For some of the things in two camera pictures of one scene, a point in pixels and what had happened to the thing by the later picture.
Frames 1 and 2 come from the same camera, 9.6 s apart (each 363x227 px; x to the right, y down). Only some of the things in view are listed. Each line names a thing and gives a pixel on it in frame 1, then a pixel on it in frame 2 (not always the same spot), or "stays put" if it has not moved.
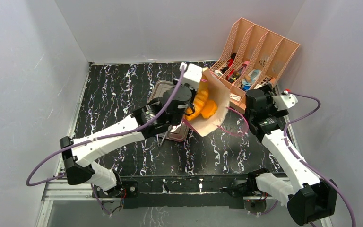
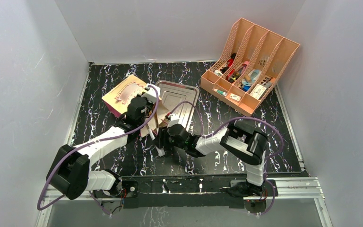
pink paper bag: (219, 92) → (116, 101)
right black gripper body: (263, 91) → (161, 141)
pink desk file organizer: (253, 57) stays put
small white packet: (236, 97) stays put
